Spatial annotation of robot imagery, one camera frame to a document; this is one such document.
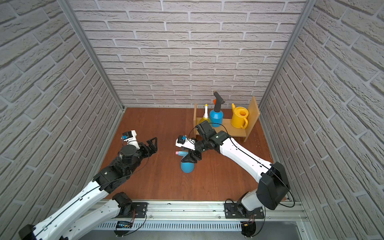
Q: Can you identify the small blue spray bottle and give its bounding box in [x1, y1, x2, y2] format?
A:
[176, 151, 195, 174]

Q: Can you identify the yellow transparent spray bottle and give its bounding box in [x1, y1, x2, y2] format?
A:
[198, 104, 211, 124]

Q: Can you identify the blue pressure sprayer black handle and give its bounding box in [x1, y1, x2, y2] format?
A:
[209, 91, 225, 128]

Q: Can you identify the yellow watering can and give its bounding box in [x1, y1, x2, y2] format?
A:
[231, 104, 249, 129]

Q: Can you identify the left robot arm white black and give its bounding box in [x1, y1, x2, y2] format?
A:
[19, 138, 158, 240]

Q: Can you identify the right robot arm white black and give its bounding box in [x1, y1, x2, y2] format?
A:
[176, 121, 291, 217]

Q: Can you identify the wooden shelf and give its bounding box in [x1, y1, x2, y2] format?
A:
[193, 96, 261, 143]

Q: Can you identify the green circuit board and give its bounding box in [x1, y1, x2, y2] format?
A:
[116, 221, 134, 229]

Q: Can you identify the black round connector box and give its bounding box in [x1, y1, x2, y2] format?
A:
[241, 222, 257, 238]

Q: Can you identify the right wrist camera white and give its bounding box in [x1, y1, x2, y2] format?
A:
[176, 135, 196, 151]

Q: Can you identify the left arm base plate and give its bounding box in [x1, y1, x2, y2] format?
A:
[116, 202, 149, 219]

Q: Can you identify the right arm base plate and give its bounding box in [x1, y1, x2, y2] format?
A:
[224, 201, 265, 220]

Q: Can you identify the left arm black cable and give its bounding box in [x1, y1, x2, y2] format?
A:
[29, 146, 151, 238]

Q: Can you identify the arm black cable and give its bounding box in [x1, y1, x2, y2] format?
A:
[188, 122, 296, 208]
[29, 146, 151, 238]

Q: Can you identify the aluminium mounting rail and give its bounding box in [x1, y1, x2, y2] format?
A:
[88, 200, 309, 232]

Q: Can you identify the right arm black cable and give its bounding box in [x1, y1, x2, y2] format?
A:
[188, 122, 296, 208]

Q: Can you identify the left aluminium corner post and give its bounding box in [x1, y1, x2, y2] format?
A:
[58, 0, 125, 112]

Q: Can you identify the aluminium corner post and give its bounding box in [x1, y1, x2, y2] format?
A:
[58, 0, 125, 112]
[259, 0, 317, 111]

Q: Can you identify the right aluminium corner post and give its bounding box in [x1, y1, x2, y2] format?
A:
[259, 0, 317, 111]

